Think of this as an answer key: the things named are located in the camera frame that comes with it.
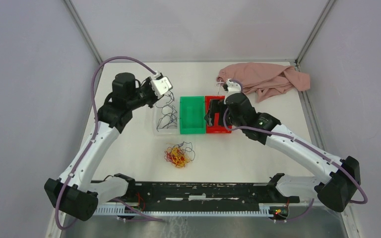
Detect dark purple wire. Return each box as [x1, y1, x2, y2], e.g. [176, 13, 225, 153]
[155, 91, 179, 132]

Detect wire bundle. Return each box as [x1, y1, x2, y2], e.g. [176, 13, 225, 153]
[163, 141, 196, 169]

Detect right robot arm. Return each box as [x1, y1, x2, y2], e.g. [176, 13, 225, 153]
[204, 93, 368, 212]

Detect red plastic bin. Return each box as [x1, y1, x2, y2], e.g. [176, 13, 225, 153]
[204, 96, 232, 133]

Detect green plastic bin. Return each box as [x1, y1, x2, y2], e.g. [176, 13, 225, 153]
[179, 96, 206, 134]

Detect clear plastic bin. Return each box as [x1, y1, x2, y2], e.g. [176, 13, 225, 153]
[153, 94, 179, 136]

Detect pink cloth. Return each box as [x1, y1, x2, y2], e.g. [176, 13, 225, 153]
[216, 62, 311, 103]

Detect right controller board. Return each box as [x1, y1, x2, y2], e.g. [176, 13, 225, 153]
[268, 206, 289, 220]

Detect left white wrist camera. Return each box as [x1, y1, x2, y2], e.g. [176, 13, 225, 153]
[150, 71, 173, 99]

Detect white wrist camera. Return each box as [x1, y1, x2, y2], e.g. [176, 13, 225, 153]
[150, 71, 173, 99]
[223, 79, 243, 93]

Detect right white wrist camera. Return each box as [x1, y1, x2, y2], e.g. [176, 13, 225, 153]
[223, 79, 243, 93]

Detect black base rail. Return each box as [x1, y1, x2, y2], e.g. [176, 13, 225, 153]
[93, 179, 300, 213]

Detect aluminium frame rail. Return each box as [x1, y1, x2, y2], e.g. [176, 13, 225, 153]
[55, 182, 354, 206]

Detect white slotted cable duct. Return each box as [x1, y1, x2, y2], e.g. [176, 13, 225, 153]
[94, 203, 273, 218]

